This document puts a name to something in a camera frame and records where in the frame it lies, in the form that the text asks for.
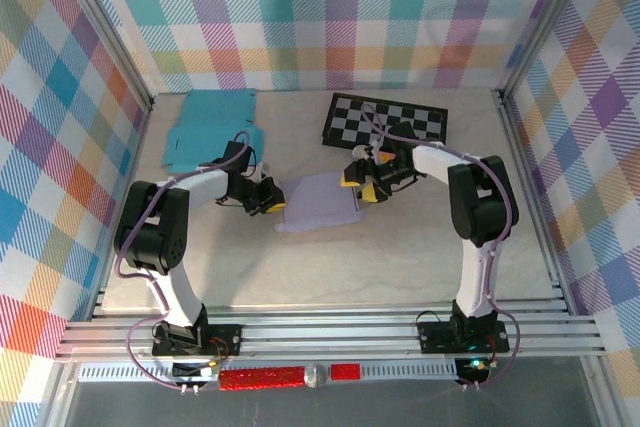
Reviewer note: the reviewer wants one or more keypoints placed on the lavender paper box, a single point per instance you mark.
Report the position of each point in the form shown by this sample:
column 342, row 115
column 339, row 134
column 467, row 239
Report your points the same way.
column 320, row 202

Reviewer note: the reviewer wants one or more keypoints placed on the blue paper box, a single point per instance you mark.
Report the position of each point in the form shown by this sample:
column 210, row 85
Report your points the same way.
column 205, row 127

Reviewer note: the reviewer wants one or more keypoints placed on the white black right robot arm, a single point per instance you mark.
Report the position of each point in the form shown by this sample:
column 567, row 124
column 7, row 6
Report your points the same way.
column 475, row 277

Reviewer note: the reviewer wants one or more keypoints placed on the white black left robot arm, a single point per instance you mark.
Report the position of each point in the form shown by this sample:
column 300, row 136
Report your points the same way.
column 175, row 292

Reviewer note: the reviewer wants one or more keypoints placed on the yellow toy brick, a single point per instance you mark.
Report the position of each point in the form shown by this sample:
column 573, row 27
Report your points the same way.
column 386, row 159

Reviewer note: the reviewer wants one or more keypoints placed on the black grey checkerboard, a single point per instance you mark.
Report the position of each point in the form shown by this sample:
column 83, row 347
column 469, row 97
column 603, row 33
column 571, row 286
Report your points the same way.
column 380, row 117

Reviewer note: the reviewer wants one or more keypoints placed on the red glitter bar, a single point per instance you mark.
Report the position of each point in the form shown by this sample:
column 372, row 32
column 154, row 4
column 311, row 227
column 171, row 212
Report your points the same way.
column 262, row 378

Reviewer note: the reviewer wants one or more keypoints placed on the silver glitter ball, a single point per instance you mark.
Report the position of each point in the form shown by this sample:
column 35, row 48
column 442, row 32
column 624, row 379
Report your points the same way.
column 316, row 376

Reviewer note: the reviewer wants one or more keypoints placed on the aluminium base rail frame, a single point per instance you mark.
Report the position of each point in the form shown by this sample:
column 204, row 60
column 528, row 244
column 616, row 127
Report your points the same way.
column 325, row 332

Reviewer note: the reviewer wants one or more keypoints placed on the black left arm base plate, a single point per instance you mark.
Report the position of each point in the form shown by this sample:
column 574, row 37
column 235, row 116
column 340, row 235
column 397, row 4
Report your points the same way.
column 227, row 339

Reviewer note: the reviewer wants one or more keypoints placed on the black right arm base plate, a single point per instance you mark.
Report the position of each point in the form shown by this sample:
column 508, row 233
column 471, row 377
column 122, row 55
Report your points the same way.
column 435, row 337

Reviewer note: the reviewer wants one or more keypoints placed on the aluminium frame post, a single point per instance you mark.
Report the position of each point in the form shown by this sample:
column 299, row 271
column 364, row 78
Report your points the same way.
column 540, row 22
column 110, row 32

